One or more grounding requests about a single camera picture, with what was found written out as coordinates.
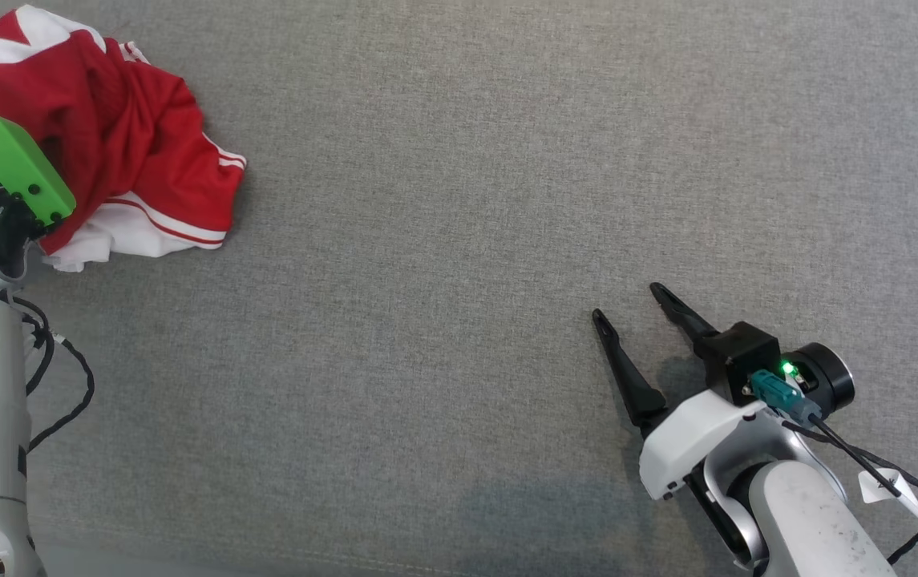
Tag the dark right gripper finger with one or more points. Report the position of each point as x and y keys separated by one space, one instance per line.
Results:
x=635 y=389
x=687 y=320

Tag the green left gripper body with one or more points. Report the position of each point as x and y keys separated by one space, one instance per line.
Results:
x=2 y=152

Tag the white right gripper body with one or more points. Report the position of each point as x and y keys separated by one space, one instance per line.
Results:
x=683 y=437

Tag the red basketball jersey white sleeves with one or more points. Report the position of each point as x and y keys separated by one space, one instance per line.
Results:
x=154 y=144

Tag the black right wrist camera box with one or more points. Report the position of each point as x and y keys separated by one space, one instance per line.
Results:
x=739 y=357

